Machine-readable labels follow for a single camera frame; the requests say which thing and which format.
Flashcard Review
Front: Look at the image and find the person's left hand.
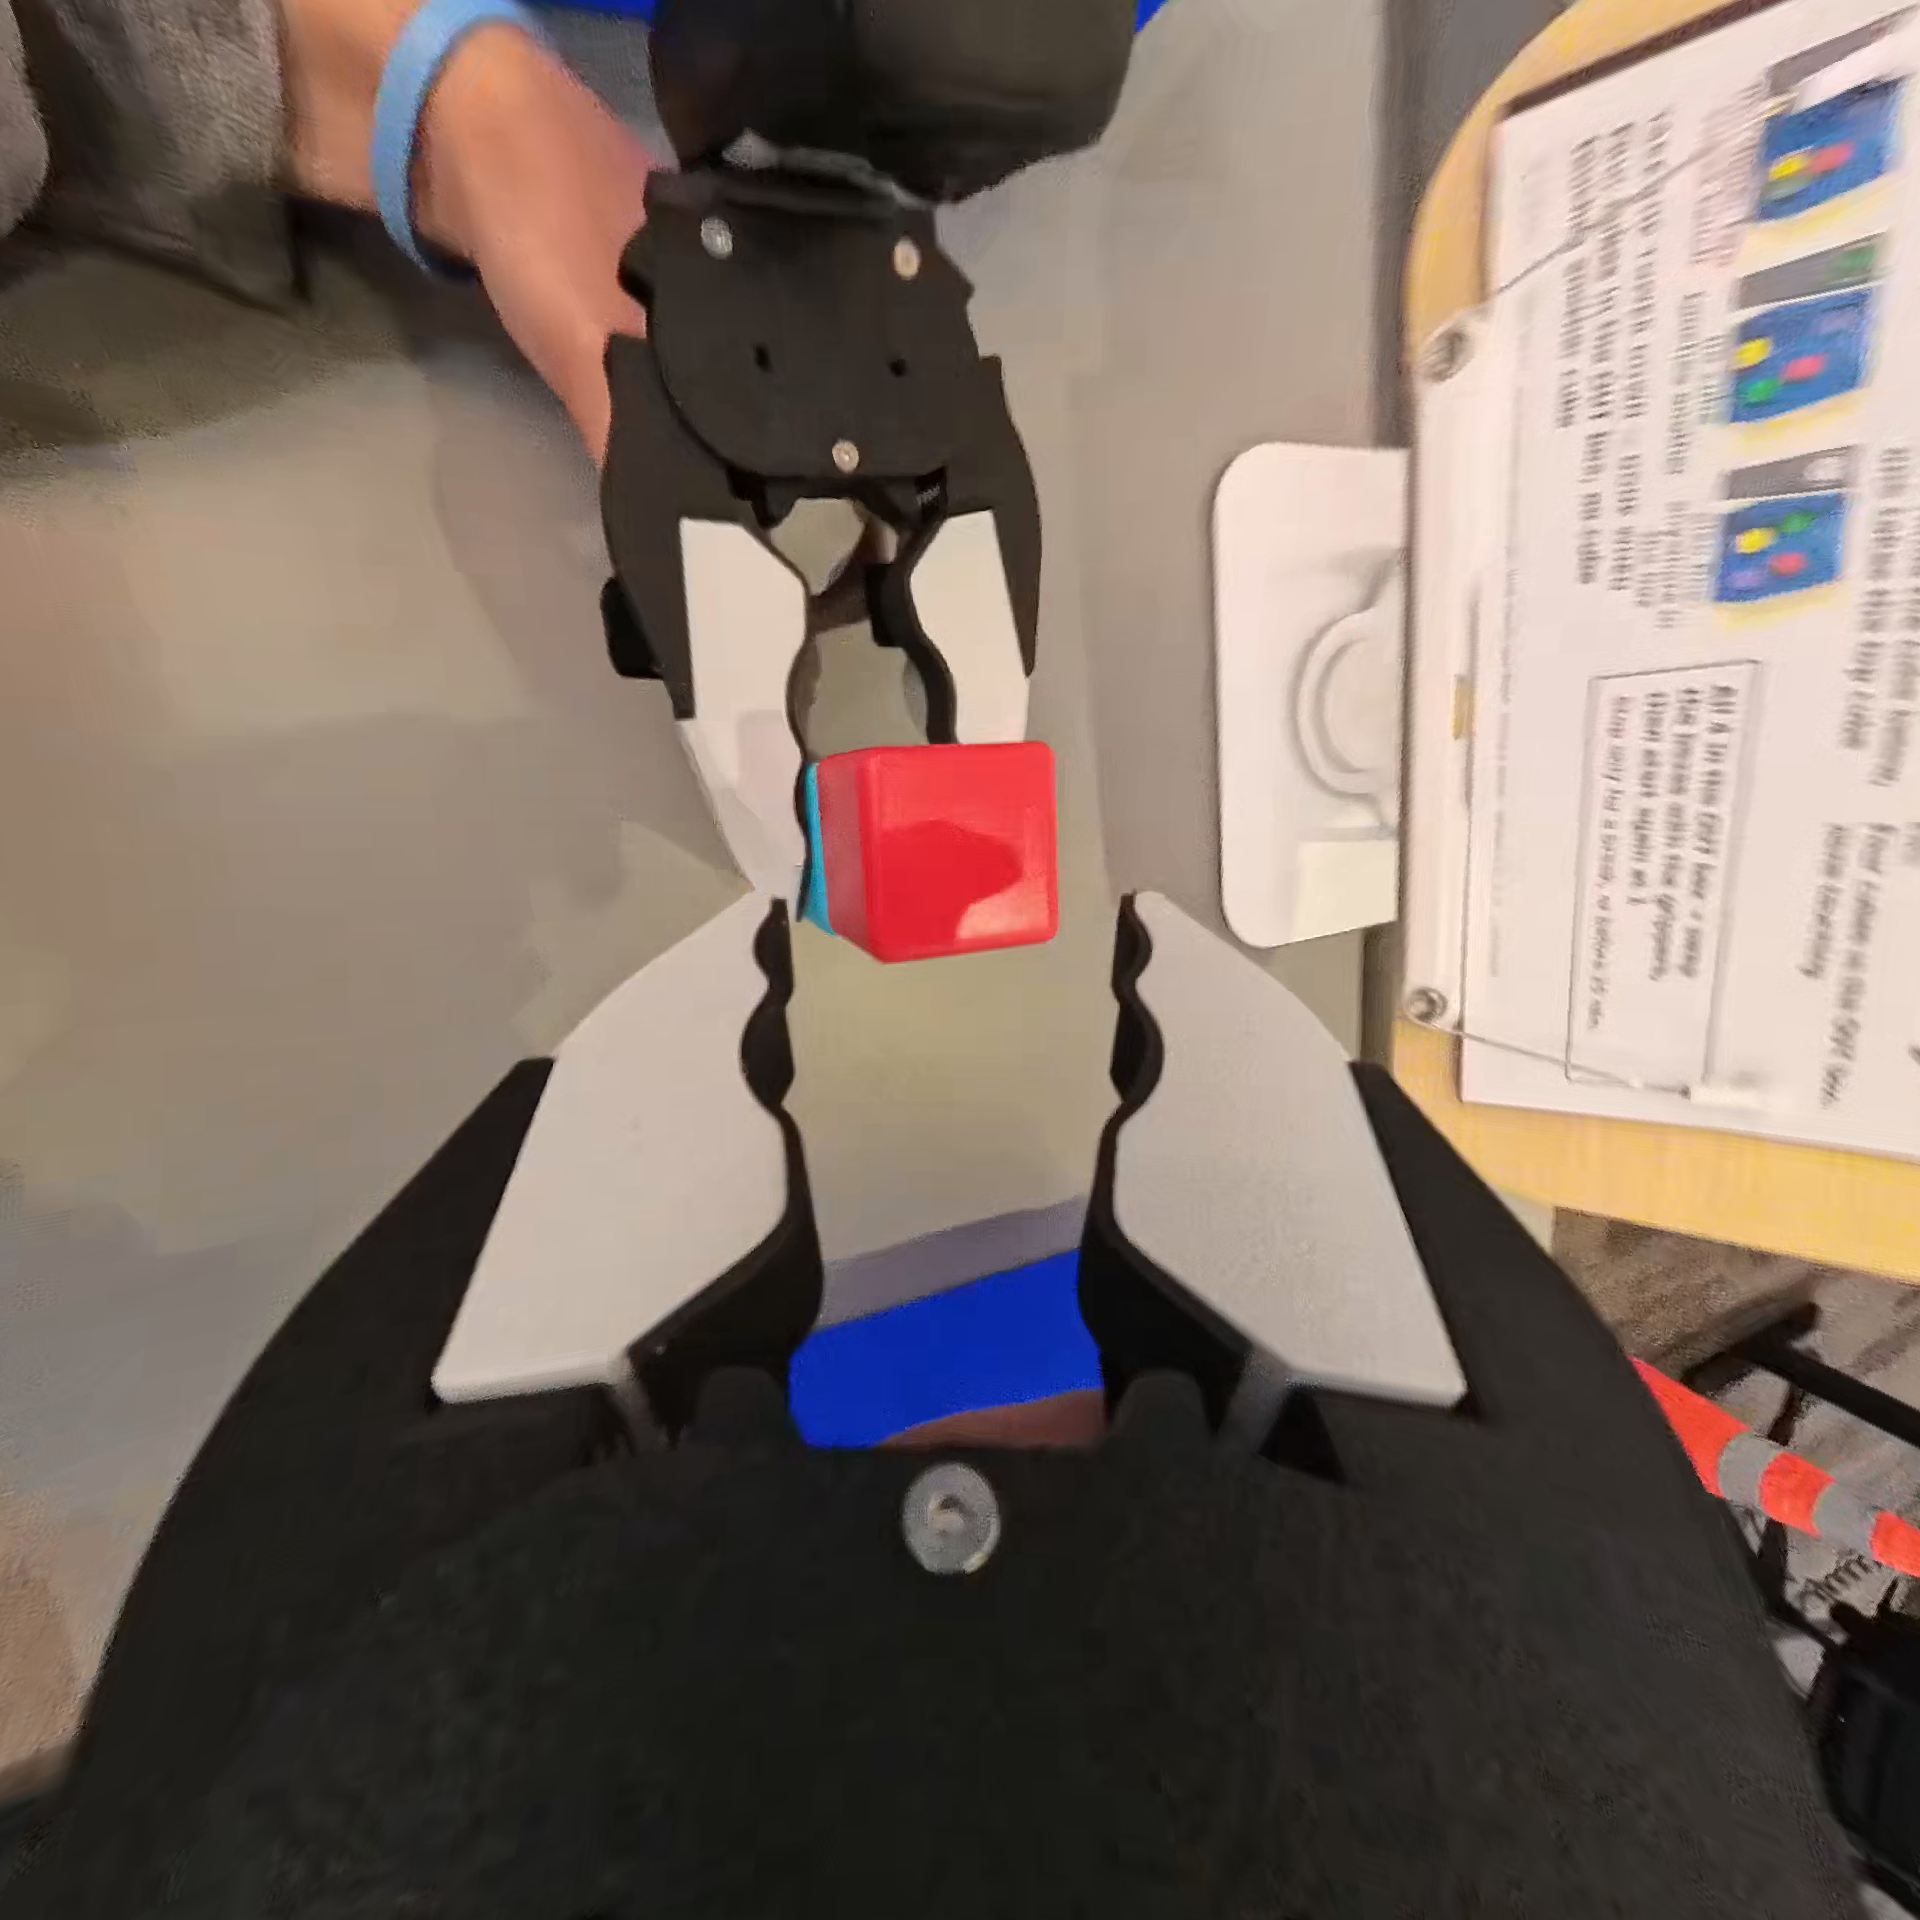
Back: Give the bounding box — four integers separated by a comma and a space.
413, 20, 669, 462

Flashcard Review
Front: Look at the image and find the person's left forearm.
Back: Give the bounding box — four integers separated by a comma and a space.
0, 0, 386, 302

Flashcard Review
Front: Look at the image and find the grey desk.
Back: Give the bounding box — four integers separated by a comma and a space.
0, 0, 1562, 1770

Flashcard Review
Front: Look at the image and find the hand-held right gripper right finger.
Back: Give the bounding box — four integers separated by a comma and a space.
1081, 895, 1476, 1454

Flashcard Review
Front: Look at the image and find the orange traffic cone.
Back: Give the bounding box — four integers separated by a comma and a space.
1637, 1355, 1920, 1580

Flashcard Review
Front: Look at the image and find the printed instruction sheet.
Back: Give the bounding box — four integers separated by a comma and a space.
1402, 0, 1920, 1159

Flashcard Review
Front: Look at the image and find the wooden document stand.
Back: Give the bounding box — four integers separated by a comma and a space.
1210, 0, 1920, 1287

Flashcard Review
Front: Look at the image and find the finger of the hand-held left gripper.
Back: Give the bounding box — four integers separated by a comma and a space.
672, 509, 834, 906
873, 500, 1037, 749

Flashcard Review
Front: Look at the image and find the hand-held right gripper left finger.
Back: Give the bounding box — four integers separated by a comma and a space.
433, 895, 834, 1448

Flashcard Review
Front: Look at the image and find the blue plastic bin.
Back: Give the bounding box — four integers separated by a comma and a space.
786, 1252, 1109, 1448

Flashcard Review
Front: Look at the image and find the red cube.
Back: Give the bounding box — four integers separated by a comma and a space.
815, 738, 1059, 964

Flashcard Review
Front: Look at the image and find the blue wristband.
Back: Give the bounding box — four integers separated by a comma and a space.
377, 0, 546, 280

